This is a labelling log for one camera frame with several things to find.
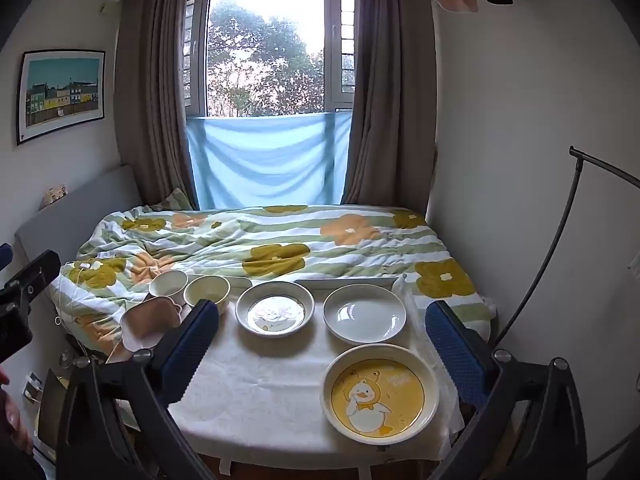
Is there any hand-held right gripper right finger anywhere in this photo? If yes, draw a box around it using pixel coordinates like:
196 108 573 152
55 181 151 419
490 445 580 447
425 301 589 480

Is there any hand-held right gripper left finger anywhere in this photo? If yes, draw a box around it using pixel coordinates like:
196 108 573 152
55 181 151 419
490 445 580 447
55 300 221 480

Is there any pink bear-shaped bowl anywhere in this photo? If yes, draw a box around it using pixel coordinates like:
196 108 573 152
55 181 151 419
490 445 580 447
120 296 184 352

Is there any person's left hand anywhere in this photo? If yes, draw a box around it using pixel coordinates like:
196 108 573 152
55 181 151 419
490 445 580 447
0 367 34 453

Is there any cream bowl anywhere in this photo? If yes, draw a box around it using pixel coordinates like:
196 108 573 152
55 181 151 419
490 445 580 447
183 275 231 310

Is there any white power strip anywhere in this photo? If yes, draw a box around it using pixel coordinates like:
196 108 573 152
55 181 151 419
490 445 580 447
22 372 44 404

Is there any white cup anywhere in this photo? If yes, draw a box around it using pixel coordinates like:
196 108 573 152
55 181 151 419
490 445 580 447
148 270 189 301

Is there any white table cloth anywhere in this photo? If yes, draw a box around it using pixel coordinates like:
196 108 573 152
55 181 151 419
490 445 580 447
165 280 468 463

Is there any small plush toy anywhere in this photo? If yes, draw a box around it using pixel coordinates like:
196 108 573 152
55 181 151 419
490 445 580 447
40 185 69 209

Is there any rabbit print plate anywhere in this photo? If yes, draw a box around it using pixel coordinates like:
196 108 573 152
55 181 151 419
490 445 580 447
235 281 316 337

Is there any yellow duck print plate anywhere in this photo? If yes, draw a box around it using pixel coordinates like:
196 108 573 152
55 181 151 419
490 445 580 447
320 344 441 447

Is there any grey headboard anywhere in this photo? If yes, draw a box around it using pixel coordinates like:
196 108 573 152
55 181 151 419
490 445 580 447
15 164 144 281

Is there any plain white plate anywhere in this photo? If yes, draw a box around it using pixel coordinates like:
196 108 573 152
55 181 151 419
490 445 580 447
322 285 407 346

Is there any floral striped blanket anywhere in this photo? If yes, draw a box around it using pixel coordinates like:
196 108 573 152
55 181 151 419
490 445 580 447
59 204 499 357

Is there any green patterned pillow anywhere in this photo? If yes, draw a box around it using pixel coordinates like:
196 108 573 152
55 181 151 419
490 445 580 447
150 187 197 211

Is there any black metal stand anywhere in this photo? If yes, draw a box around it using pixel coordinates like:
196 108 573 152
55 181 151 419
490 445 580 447
492 146 640 356

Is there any light blue cloth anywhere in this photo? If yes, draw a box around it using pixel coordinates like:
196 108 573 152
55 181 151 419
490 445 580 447
186 110 353 210

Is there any brown curtain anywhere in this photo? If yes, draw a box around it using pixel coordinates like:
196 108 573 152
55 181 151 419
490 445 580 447
116 0 201 211
342 0 439 206

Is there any window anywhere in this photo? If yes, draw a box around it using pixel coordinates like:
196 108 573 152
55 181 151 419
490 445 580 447
184 0 357 117

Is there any white charging cable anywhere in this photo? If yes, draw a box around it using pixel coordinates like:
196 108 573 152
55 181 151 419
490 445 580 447
52 259 95 328

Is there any framed wall picture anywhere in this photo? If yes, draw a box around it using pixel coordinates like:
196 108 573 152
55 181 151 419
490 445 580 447
16 50 106 147

